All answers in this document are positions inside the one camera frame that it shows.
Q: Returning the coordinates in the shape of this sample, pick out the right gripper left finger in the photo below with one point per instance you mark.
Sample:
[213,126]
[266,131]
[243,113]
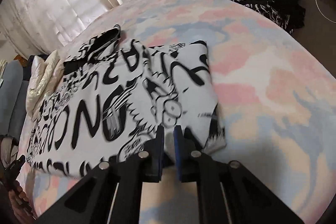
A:
[111,192]

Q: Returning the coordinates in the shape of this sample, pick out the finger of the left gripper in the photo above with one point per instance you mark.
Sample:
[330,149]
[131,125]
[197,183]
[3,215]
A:
[14,168]

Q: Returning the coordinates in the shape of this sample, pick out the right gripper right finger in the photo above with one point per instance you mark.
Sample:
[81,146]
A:
[227,192]

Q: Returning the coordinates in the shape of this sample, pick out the white black graffiti print jacket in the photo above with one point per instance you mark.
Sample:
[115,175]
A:
[115,95]

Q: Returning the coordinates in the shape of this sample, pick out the person left hand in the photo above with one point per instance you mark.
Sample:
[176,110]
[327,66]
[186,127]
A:
[16,199]

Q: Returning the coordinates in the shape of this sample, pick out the rolled blue-grey blanket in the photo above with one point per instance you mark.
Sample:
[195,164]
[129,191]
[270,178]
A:
[13,100]

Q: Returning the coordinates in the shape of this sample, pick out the black garment by bed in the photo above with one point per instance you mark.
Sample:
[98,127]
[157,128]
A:
[27,68]

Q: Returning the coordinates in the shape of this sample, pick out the cream puffer jacket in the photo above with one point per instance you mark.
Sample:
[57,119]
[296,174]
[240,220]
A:
[45,75]

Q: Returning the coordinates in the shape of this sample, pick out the pastel tie-dye bed cover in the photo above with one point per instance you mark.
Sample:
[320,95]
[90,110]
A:
[276,102]

